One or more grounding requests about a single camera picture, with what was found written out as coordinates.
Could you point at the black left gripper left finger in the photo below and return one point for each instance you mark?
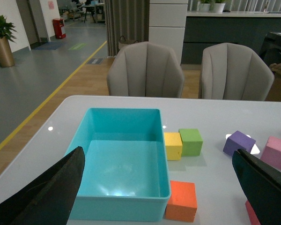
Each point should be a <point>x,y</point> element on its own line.
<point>49,198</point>

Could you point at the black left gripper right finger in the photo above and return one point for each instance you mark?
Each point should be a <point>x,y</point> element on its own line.
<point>261,184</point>

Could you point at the red foam block front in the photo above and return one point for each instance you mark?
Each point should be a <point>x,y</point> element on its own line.
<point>251,214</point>

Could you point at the pink foam block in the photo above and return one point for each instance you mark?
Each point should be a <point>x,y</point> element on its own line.
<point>272,152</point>

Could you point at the purple foam block back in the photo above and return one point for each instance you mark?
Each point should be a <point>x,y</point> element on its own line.
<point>238,140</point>

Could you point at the teal plastic bin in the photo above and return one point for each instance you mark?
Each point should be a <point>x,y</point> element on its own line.
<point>125,176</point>

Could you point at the orange foam block left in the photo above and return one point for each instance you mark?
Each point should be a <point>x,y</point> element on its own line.
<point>182,204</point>

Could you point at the green foam block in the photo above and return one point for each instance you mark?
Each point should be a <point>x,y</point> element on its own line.
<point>191,142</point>

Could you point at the brown sofa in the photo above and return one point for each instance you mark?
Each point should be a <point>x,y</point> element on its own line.
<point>275,91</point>

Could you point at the yellow foam block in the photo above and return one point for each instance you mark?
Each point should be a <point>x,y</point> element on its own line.
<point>173,145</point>

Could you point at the beige chair right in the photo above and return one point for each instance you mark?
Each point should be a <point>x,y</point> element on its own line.
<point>233,72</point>

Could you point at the beige chair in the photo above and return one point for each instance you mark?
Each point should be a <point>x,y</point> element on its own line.
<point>146,70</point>
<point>233,72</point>

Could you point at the black appliance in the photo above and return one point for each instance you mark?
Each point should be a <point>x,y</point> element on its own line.
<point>270,51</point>

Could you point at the beige chair left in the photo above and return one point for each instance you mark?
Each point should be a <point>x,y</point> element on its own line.
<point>146,70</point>

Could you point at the dark counter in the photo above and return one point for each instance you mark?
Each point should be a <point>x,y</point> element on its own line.
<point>253,30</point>

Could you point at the woven basket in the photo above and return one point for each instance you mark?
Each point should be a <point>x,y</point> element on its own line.
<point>124,42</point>

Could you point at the red floor box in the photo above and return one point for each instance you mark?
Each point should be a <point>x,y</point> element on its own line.
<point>59,28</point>

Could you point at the potted plant gold planter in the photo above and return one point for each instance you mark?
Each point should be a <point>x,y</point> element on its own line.
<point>6,34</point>

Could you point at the white cabinet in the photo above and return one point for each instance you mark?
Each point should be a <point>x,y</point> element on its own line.
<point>167,20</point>

